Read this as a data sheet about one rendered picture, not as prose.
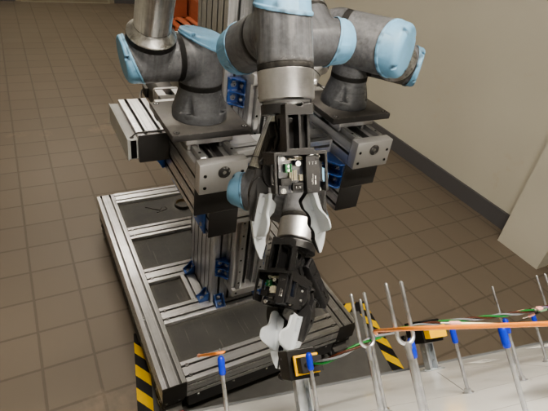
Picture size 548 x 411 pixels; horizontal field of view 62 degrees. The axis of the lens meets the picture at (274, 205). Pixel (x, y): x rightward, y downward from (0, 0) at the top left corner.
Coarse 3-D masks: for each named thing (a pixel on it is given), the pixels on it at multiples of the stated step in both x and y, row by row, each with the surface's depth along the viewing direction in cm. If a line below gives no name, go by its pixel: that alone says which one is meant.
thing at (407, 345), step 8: (400, 288) 43; (392, 304) 42; (408, 304) 42; (392, 312) 42; (408, 312) 42; (392, 320) 42; (408, 320) 42; (408, 344) 41; (408, 352) 41; (408, 360) 41; (416, 376) 40; (416, 384) 40; (416, 392) 40; (424, 408) 39
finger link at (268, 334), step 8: (272, 312) 78; (272, 320) 78; (280, 320) 79; (264, 328) 76; (272, 328) 77; (280, 328) 78; (264, 336) 75; (272, 336) 77; (272, 344) 77; (272, 352) 77; (272, 360) 76
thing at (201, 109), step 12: (180, 84) 119; (180, 96) 120; (192, 96) 118; (204, 96) 118; (216, 96) 121; (180, 108) 120; (192, 108) 119; (204, 108) 119; (216, 108) 121; (180, 120) 121; (192, 120) 120; (204, 120) 120; (216, 120) 122
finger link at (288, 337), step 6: (294, 312) 76; (294, 318) 76; (300, 318) 77; (288, 324) 75; (294, 324) 76; (300, 324) 76; (282, 330) 73; (288, 330) 74; (294, 330) 76; (282, 336) 73; (288, 336) 74; (294, 336) 76; (282, 342) 73; (288, 342) 74; (294, 342) 75; (300, 342) 76; (288, 348) 74; (294, 348) 75
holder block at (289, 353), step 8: (280, 352) 67; (288, 352) 63; (296, 352) 63; (304, 352) 64; (312, 352) 64; (280, 360) 67; (288, 360) 63; (280, 368) 68; (288, 368) 63; (288, 376) 63; (296, 376) 62; (304, 376) 63
